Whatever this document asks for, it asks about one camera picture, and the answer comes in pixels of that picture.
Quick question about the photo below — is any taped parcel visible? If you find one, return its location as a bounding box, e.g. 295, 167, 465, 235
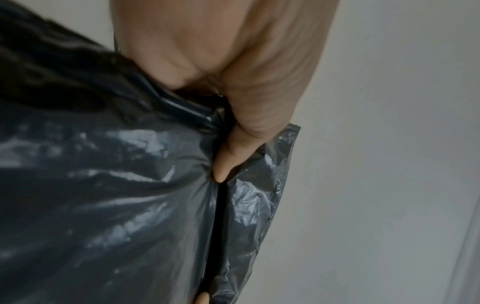
0, 0, 302, 304

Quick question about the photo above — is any person's left hand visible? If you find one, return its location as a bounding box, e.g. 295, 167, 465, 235
109, 0, 341, 183

